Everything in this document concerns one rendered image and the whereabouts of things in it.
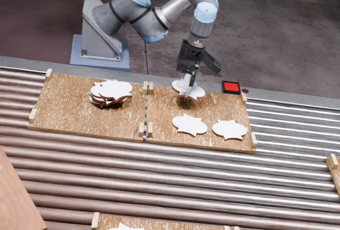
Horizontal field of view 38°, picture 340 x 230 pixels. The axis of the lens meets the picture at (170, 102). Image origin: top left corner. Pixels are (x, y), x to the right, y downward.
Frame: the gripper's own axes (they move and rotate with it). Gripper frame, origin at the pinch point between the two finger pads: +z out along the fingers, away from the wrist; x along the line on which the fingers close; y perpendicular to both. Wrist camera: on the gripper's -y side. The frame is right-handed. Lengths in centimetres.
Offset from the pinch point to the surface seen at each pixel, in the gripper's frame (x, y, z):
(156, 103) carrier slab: 1.7, 11.0, 9.3
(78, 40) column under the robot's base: -47, 52, 18
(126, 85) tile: 2.8, 23.8, 3.3
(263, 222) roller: 53, -29, 9
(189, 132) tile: 17.7, -2.8, 7.3
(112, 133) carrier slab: 23.9, 24.8, 10.5
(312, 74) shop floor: -204, -126, 91
